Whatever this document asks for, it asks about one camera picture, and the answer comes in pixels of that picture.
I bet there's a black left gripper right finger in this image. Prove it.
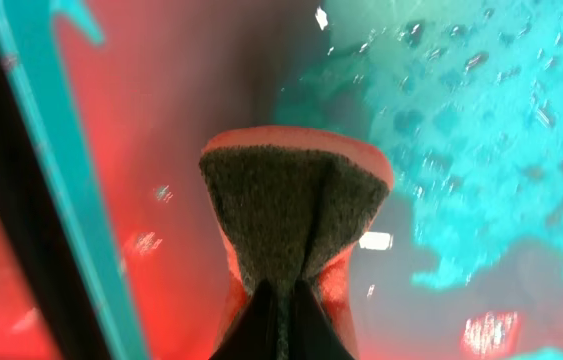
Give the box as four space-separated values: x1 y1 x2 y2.
288 281 353 360

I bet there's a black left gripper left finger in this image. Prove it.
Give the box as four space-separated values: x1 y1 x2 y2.
210 280 278 360

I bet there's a red sponge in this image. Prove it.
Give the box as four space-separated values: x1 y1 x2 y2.
199 126 394 359

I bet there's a black tray with red liquid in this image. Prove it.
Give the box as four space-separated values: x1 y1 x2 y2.
0 56 112 359

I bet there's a teal plastic tray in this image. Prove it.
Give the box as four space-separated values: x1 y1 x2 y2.
0 1 563 359

